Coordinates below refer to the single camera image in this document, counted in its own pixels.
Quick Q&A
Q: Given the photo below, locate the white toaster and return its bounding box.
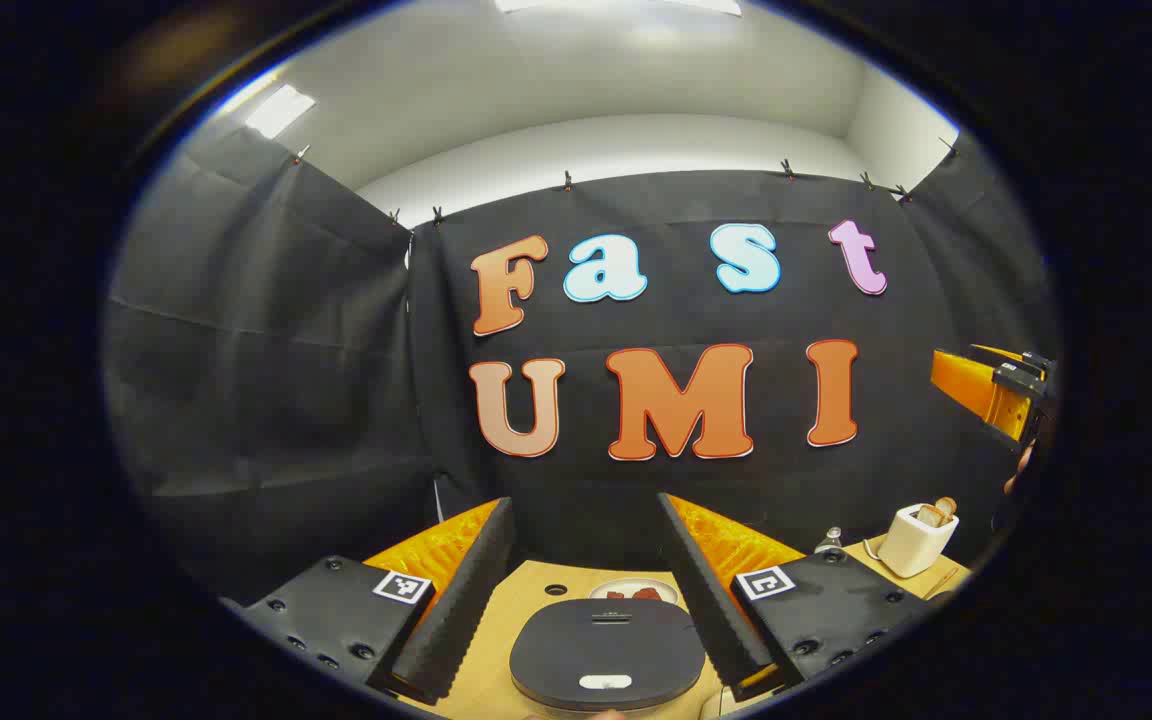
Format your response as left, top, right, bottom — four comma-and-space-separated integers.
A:
876, 503, 960, 579

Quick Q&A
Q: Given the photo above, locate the ceiling light panel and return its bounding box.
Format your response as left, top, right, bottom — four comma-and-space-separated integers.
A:
244, 83, 317, 140
494, 0, 743, 17

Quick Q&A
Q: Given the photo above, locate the black backdrop cloth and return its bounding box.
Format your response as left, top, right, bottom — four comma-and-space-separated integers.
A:
101, 125, 1057, 606

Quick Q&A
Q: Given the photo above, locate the round white plate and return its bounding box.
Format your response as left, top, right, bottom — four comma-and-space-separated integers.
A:
589, 578, 682, 607

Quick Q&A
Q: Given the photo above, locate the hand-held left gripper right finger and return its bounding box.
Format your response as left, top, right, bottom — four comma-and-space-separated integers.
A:
656, 492, 937, 701

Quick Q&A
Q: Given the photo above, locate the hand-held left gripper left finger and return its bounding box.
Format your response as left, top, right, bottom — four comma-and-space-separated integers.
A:
221, 497, 517, 706

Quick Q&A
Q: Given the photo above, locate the black and silver rice cooker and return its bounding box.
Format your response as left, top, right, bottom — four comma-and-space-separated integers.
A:
509, 598, 707, 713

